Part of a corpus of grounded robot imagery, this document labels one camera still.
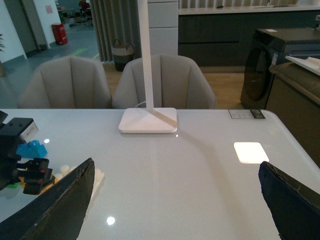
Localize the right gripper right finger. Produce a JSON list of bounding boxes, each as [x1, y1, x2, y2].
[[258, 161, 320, 240]]

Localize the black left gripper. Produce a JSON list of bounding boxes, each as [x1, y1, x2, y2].
[[0, 111, 53, 195]]

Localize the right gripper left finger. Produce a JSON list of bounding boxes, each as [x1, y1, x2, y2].
[[0, 158, 95, 240]]

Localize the white studded base plate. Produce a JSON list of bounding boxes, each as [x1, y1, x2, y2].
[[53, 164, 105, 200]]

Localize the green toy block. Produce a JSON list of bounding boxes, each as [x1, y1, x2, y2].
[[6, 181, 22, 189]]

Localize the blue toy block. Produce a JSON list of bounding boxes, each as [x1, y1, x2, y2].
[[16, 140, 48, 159]]

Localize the beige chair left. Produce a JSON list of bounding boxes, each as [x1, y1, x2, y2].
[[17, 56, 112, 109]]

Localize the beige chair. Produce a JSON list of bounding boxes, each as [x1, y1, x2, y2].
[[112, 54, 216, 110], [17, 56, 112, 109]]

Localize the dark label sticker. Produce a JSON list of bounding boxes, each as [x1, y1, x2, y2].
[[228, 109, 265, 119]]

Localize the white desk lamp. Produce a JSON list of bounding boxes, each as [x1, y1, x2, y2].
[[118, 0, 178, 134]]

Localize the woven basket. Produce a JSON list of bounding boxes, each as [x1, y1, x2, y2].
[[111, 39, 135, 72]]

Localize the dark washing machine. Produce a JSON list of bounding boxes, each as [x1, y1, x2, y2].
[[240, 27, 320, 110]]

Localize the beige chair right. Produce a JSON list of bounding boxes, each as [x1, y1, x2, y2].
[[112, 54, 216, 110]]

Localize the beige curtain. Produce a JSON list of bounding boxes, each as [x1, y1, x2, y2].
[[90, 0, 141, 62]]

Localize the dark kitchen counter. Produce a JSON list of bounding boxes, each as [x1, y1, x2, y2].
[[178, 5, 320, 67]]

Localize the white refrigerator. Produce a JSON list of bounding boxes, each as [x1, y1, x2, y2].
[[147, 0, 179, 55]]

